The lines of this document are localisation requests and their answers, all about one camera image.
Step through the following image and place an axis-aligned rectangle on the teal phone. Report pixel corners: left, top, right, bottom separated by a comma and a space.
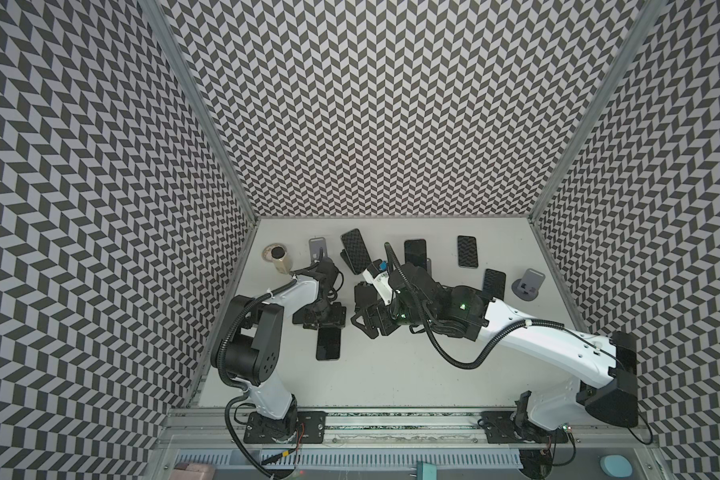
457, 235, 479, 269
340, 228, 372, 275

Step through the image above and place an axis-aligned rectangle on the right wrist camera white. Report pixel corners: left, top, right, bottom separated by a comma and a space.
362, 259, 393, 305

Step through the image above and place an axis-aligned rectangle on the spice jar with black lid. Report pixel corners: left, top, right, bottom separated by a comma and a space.
262, 243, 292, 275

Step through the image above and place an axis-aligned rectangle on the grey round stand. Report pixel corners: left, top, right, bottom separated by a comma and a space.
308, 237, 330, 264
511, 268, 546, 302

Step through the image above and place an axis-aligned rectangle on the silver aluminium corner post left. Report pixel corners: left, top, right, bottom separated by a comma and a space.
139, 0, 258, 223

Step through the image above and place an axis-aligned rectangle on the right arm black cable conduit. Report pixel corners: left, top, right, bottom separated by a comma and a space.
383, 241, 613, 370

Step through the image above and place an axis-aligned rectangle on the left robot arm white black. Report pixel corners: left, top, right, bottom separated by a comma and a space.
211, 258, 346, 443

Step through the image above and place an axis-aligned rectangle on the silver aluminium corner post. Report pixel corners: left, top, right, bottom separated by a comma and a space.
139, 0, 258, 223
528, 0, 667, 225

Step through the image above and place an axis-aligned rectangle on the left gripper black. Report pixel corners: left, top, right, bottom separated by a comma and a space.
303, 299, 347, 329

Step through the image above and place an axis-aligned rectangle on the purple edged phone black stand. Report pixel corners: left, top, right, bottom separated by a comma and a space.
316, 327, 342, 361

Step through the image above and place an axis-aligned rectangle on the silver aluminium corner post right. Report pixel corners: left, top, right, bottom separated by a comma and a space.
528, 0, 667, 225

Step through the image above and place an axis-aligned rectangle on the metal base rail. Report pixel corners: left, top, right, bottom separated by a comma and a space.
160, 408, 632, 472

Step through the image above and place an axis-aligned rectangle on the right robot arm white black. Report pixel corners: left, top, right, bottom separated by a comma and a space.
351, 260, 642, 432

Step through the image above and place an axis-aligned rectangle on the teal phone on black stand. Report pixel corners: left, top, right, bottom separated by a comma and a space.
340, 228, 372, 275

